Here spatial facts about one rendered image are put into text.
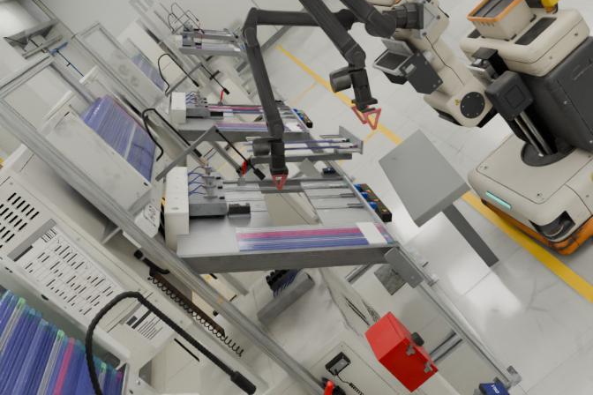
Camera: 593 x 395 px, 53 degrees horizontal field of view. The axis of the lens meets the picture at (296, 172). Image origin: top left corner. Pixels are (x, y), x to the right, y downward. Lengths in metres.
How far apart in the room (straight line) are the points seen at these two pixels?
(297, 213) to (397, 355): 1.92
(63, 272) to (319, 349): 0.86
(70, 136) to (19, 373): 1.04
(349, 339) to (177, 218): 0.71
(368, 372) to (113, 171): 1.10
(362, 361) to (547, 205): 0.93
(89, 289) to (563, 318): 1.67
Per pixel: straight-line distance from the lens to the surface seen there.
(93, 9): 9.86
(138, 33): 6.71
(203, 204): 2.13
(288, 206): 3.41
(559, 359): 2.38
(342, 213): 2.22
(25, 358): 0.95
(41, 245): 1.87
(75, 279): 1.90
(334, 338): 2.08
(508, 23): 2.41
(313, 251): 1.90
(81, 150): 1.86
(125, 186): 1.88
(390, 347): 1.62
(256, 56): 2.35
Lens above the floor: 1.79
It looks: 21 degrees down
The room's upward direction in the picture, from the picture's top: 43 degrees counter-clockwise
